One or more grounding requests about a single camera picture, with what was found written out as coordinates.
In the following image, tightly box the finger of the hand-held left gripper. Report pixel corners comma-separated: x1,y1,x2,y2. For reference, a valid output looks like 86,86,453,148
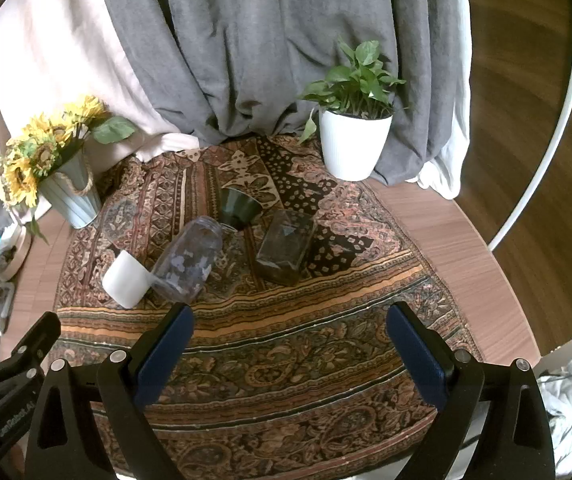
0,311,62,378

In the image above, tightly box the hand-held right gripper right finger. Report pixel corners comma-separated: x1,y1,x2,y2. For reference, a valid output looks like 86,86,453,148
386,301,558,480

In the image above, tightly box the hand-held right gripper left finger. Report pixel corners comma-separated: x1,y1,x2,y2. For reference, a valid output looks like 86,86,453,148
25,303,195,480

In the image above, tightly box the white cup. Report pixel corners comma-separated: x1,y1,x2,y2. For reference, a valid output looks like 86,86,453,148
102,250,156,309

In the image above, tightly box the clear floral print glass cup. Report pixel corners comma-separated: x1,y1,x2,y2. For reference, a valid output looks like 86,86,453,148
151,216,225,305

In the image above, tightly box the small clear glass cup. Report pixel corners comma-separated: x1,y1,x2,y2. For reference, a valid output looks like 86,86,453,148
102,199,142,251

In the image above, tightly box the smoky brown glass cup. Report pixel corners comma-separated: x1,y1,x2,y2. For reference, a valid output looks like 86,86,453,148
255,209,318,287

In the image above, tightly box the dark green cup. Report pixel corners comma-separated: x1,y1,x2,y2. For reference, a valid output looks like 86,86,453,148
216,186,263,233

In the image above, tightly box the patterned paisley table cloth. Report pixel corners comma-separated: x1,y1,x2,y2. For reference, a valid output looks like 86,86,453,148
52,134,483,479

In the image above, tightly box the pale green ribbed flower pot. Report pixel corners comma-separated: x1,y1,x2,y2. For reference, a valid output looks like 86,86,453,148
38,154,103,229

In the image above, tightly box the artificial sunflower bouquet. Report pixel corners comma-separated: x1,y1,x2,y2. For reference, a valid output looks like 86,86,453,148
0,94,138,246

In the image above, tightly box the white curtain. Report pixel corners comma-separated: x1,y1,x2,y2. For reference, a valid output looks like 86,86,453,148
416,0,473,200

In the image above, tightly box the white ribbed plant pot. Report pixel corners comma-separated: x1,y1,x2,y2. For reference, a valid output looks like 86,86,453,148
318,109,394,182

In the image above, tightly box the white curved tube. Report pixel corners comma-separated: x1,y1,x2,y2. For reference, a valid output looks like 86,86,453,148
487,1,572,251

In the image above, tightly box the pale pink curtain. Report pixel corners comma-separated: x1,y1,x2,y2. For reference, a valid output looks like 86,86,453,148
0,0,208,223

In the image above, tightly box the green leafy plant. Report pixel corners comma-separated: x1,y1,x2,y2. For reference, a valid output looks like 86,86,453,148
296,40,409,144

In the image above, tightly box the grey curtain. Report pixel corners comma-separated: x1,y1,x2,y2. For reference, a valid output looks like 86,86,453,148
93,0,469,187

